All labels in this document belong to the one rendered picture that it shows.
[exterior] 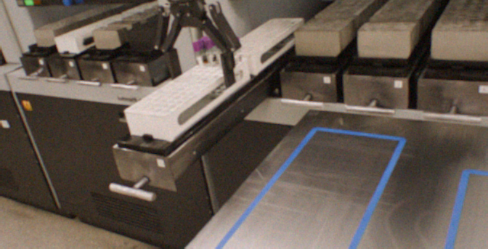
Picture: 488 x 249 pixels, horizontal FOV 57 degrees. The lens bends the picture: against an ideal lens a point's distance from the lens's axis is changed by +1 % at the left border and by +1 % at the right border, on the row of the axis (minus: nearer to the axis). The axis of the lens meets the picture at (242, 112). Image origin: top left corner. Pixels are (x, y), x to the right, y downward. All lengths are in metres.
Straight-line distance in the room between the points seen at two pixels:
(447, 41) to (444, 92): 0.11
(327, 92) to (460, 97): 0.27
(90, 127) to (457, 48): 1.16
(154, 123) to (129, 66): 0.56
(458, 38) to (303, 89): 0.33
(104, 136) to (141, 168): 0.77
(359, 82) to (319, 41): 0.15
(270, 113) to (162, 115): 0.40
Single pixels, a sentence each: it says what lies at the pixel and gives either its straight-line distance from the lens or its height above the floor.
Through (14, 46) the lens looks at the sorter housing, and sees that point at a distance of 1.93.
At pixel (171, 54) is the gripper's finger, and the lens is 0.95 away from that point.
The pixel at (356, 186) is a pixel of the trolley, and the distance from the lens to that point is 0.61.
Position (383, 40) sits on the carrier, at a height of 0.86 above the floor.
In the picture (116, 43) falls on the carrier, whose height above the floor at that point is 0.84.
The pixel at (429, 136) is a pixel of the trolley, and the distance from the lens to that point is 0.72.
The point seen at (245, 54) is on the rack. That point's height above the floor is 0.86.
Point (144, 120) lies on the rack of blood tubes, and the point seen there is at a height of 0.85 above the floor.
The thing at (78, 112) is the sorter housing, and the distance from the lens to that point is 1.63.
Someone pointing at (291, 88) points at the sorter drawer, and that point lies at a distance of 1.05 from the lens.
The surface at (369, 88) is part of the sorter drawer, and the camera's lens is 0.99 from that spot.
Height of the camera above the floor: 1.17
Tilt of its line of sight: 25 degrees down
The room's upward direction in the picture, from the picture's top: 9 degrees counter-clockwise
